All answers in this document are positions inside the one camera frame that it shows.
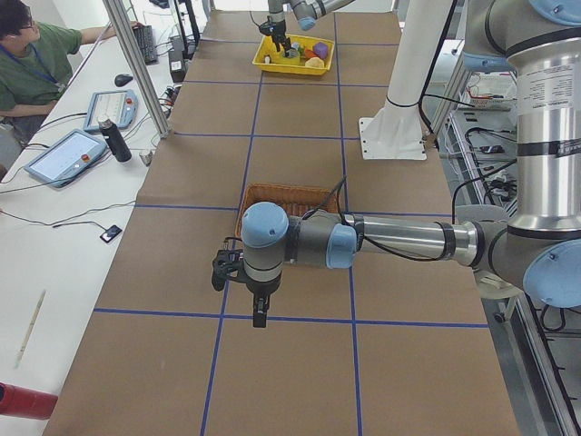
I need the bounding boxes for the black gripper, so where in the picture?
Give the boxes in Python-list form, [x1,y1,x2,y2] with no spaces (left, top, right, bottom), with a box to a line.
[243,265,282,328]
[270,15,292,55]

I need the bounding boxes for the yellow tape roll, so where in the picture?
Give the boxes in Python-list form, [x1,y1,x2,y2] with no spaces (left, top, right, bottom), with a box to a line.
[280,48,300,66]

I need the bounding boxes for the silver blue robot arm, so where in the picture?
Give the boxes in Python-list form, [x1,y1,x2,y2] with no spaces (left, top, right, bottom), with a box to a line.
[212,1,580,328]
[259,0,353,56]

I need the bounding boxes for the yellow plastic basket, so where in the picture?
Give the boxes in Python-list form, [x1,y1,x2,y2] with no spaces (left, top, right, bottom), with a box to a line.
[252,35,335,75]

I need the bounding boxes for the brown wicker basket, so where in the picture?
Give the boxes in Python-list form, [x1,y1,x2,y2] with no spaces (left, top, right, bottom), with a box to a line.
[235,183,338,237]

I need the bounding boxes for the toy carrot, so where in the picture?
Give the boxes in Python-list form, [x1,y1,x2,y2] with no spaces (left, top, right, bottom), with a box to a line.
[303,49,316,59]

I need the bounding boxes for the toy croissant bread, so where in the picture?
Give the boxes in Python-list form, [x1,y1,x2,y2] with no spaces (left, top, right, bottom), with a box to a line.
[304,56,325,69]

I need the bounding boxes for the purple foam block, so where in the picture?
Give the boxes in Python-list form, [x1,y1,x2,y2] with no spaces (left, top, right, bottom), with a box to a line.
[312,41,329,60]

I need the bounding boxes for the black keyboard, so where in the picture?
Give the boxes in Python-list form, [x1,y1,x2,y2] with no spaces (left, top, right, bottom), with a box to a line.
[133,25,158,64]

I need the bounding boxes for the black computer mouse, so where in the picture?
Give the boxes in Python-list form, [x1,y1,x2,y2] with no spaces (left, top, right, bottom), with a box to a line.
[113,74,133,87]

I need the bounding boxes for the small black phone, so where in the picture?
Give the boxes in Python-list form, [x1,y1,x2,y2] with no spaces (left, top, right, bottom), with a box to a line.
[100,225,123,243]

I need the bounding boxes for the upper teach pendant tablet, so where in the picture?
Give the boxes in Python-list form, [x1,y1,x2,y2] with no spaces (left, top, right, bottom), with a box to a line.
[83,90,138,134]

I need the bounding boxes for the teach pendant tablet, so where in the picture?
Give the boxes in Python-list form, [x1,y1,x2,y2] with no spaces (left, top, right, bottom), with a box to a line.
[83,90,138,134]
[25,129,107,188]

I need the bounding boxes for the black water bottle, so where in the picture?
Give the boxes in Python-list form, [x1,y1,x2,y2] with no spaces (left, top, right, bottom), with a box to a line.
[98,115,132,163]

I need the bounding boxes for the wooden paint brush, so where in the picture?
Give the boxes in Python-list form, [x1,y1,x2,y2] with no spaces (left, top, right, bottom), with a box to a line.
[15,289,46,369]

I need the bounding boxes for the lower teach pendant tablet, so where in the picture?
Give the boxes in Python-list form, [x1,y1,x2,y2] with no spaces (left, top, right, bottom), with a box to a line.
[25,129,107,188]

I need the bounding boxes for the seated person green shirt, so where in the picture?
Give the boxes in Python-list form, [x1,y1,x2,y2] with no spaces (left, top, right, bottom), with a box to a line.
[1,1,116,144]

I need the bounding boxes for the red cylinder bottle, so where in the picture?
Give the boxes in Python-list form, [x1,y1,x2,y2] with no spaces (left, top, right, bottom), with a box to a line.
[1,382,58,420]

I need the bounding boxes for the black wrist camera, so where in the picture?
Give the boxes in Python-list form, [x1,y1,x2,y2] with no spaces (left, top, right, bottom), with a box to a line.
[211,249,246,292]
[259,21,274,36]

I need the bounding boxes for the aluminium frame post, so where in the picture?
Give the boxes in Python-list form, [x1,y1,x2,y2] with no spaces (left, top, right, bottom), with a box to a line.
[103,0,170,138]

